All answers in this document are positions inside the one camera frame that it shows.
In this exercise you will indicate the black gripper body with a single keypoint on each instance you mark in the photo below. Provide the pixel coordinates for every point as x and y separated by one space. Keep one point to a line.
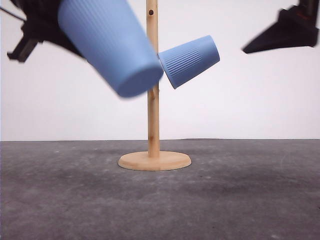
310 9
41 25

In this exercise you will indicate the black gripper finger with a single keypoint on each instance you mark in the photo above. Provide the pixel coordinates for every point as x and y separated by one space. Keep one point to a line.
296 28

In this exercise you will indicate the blue ribbed cup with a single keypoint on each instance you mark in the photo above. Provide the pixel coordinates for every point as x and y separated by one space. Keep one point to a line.
115 37

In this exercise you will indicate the wooden mug tree stand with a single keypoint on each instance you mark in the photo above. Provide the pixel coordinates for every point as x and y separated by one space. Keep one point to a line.
154 160

